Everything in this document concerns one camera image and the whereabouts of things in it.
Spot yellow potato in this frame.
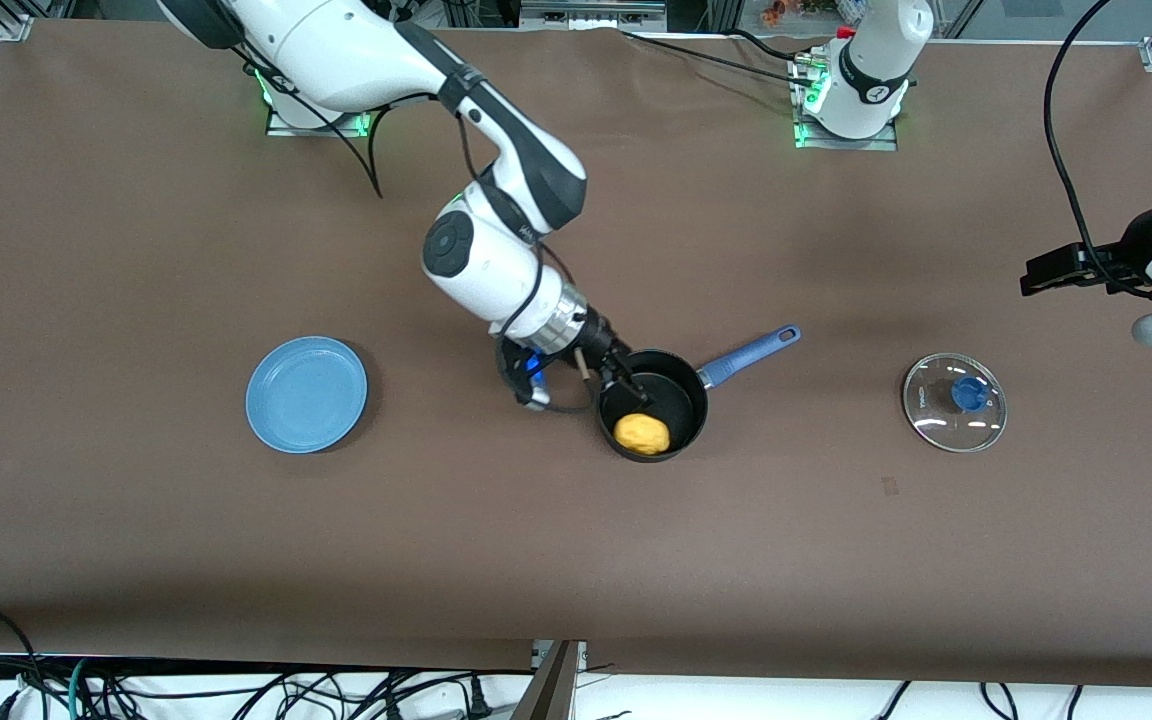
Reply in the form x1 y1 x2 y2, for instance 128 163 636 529
614 413 672 458

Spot glass lid with blue knob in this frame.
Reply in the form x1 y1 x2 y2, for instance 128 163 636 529
901 352 1009 455

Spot brown table cover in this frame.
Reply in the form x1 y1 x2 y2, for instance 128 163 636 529
0 20 1152 691

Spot blue round plate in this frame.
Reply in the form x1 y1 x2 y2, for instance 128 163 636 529
245 336 369 455

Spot grey power strip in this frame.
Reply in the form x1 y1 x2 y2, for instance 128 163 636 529
519 0 669 31

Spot black pot with blue handle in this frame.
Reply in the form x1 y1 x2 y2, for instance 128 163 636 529
596 324 802 464

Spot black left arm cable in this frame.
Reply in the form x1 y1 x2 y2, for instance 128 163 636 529
1042 0 1152 300

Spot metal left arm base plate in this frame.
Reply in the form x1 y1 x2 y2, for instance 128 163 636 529
792 50 900 152

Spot metal table bracket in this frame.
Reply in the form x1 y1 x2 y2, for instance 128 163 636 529
508 638 589 720

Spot black cable on table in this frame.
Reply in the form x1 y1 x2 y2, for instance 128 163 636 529
621 28 823 89

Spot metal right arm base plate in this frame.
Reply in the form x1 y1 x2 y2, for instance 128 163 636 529
265 70 378 139

